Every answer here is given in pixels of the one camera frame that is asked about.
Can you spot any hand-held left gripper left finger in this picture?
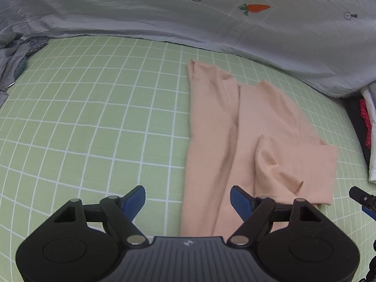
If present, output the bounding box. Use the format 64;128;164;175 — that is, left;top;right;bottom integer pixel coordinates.
52;185;150;248

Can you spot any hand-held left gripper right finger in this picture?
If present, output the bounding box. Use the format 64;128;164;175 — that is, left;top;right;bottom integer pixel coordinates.
227;185;324;246

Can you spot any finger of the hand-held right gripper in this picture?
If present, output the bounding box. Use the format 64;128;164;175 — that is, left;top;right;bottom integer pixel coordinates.
349;186;376;221

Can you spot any beige garment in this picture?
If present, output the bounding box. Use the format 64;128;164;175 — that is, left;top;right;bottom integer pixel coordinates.
179;59;339;237

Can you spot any white folded cloth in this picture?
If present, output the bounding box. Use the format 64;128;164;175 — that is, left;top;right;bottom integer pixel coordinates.
360;82;376;183

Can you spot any black folded cloth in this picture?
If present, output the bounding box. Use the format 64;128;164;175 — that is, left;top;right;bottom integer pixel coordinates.
345;95;372;171

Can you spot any red checked cloth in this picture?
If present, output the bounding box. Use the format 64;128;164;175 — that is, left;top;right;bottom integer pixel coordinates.
359;99;372;147

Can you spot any green checked bed sheet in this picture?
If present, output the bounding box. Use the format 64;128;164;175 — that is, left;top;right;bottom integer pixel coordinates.
0;35;376;282

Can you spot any grey striped cloth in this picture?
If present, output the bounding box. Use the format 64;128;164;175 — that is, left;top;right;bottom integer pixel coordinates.
25;36;49;57

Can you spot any dark grey garment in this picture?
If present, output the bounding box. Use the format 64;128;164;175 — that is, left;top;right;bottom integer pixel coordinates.
0;30;33;107

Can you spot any grey carrot print quilt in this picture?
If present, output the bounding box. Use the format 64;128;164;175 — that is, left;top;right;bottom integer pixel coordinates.
0;0;376;99

